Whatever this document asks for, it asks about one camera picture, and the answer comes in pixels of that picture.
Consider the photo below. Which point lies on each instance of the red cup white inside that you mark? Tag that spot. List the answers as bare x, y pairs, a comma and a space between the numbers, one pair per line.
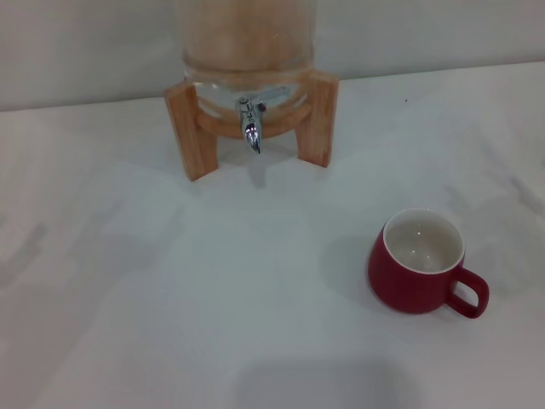
404, 285

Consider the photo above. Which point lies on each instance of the wooden dispenser stand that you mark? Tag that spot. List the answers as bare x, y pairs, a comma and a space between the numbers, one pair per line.
187, 128

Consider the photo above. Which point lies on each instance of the glass water dispenser jar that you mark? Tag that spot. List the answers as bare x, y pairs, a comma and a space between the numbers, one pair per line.
247, 38

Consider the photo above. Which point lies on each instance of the chrome faucet with lever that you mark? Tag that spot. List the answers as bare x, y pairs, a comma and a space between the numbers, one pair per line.
252, 128

